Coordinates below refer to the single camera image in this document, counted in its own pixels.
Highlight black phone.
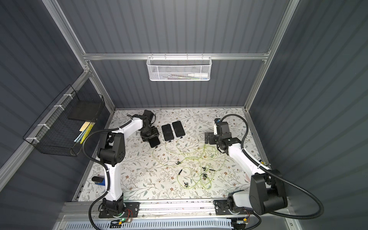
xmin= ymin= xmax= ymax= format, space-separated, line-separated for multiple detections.
xmin=172 ymin=121 xmax=186 ymax=138
xmin=149 ymin=136 xmax=161 ymax=148
xmin=162 ymin=124 xmax=174 ymax=142

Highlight green wired earphones tangle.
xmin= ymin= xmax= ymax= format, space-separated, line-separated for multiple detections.
xmin=150 ymin=140 xmax=229 ymax=190

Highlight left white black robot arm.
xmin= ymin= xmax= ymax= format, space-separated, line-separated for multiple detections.
xmin=97 ymin=115 xmax=159 ymax=213

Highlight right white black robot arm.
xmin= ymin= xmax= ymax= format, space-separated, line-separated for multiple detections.
xmin=205 ymin=132 xmax=288 ymax=215

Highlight floral table mat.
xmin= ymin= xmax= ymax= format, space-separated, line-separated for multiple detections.
xmin=77 ymin=107 xmax=277 ymax=202

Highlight yellow sticky notes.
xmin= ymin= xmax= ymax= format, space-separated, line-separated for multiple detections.
xmin=79 ymin=121 xmax=90 ymax=132

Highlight black notebook in basket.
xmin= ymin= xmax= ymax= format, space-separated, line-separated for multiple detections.
xmin=67 ymin=101 xmax=104 ymax=122

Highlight blue stapler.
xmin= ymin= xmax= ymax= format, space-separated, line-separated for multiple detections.
xmin=91 ymin=176 xmax=105 ymax=186

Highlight white marker in basket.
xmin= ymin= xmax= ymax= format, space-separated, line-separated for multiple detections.
xmin=188 ymin=73 xmax=209 ymax=79

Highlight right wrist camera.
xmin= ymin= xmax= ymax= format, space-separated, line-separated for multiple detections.
xmin=214 ymin=118 xmax=230 ymax=135

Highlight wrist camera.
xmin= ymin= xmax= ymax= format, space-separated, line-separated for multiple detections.
xmin=214 ymin=118 xmax=230 ymax=135
xmin=142 ymin=110 xmax=156 ymax=126

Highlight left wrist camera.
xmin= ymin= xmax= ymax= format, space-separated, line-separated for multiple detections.
xmin=142 ymin=110 xmax=156 ymax=126

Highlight black cable conduit left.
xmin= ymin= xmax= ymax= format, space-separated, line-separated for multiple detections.
xmin=81 ymin=113 xmax=136 ymax=230

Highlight black cable conduit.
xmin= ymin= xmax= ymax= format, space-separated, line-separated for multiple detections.
xmin=81 ymin=113 xmax=136 ymax=230
xmin=219 ymin=113 xmax=324 ymax=230

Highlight black cable conduit right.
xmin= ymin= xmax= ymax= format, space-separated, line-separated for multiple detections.
xmin=219 ymin=113 xmax=324 ymax=230

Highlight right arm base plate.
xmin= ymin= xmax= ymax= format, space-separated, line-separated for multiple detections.
xmin=213 ymin=198 xmax=253 ymax=216

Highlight white wire mesh basket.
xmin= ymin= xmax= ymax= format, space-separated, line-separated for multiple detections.
xmin=146 ymin=57 xmax=212 ymax=81

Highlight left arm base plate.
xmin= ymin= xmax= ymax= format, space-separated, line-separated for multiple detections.
xmin=98 ymin=200 xmax=140 ymax=219

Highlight black wire wall basket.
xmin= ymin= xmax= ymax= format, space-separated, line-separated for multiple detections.
xmin=23 ymin=85 xmax=105 ymax=157

